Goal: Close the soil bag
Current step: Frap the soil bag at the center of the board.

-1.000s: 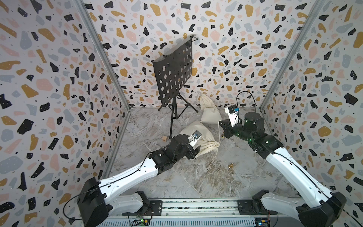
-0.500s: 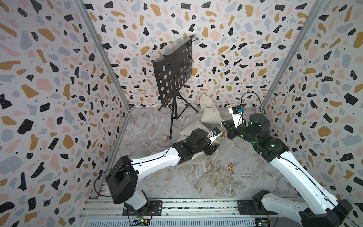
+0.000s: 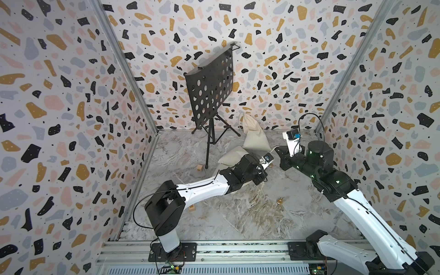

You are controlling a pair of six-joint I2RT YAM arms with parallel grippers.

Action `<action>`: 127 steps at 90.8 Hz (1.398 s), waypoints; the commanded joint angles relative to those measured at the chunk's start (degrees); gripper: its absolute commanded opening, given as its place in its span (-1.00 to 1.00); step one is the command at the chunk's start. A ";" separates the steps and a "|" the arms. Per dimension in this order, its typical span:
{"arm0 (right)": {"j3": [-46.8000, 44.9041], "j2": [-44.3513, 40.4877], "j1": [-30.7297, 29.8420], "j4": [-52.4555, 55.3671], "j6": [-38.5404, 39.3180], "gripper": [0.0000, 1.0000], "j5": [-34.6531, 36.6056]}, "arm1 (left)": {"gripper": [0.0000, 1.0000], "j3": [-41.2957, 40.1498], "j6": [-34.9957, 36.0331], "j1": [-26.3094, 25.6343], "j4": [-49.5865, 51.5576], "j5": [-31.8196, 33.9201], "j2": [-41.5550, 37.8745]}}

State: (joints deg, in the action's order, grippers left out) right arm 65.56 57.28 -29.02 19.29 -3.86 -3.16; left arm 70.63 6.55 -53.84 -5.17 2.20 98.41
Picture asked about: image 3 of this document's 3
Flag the cream cloth bag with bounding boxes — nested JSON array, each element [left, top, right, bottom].
[[242, 113, 271, 152], [217, 146, 248, 170]]

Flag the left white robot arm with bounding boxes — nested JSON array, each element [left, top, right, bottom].
[[144, 153, 274, 253]]

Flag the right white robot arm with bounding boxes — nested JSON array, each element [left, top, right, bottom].
[[275, 140, 435, 275]]

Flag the black perforated music stand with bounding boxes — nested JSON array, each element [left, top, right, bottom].
[[185, 42, 241, 168]]

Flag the right green circuit board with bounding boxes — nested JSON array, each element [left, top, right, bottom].
[[309, 264, 328, 275]]

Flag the green circuit board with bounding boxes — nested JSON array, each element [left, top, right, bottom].
[[155, 261, 184, 275], [309, 264, 328, 275]]

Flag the left green circuit board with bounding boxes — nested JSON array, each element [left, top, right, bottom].
[[155, 261, 184, 275]]

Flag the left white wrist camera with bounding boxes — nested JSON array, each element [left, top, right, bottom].
[[260, 153, 274, 170]]

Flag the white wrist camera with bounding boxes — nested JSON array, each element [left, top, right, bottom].
[[283, 128, 302, 157], [260, 153, 274, 170]]

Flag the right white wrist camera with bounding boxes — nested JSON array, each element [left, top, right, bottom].
[[283, 128, 302, 157]]

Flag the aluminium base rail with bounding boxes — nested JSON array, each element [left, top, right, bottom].
[[95, 240, 359, 275]]

